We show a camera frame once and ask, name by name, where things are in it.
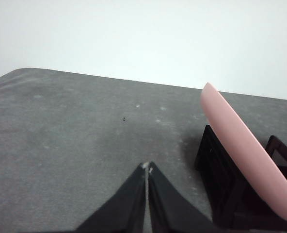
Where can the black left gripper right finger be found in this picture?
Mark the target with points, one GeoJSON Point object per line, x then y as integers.
{"type": "Point", "coordinates": [167, 208]}

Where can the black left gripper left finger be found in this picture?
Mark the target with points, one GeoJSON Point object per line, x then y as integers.
{"type": "Point", "coordinates": [124, 206]}

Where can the pink plate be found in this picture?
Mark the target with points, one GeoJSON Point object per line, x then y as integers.
{"type": "Point", "coordinates": [243, 145]}

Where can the black plate rack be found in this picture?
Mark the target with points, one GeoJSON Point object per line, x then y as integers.
{"type": "Point", "coordinates": [218, 174]}

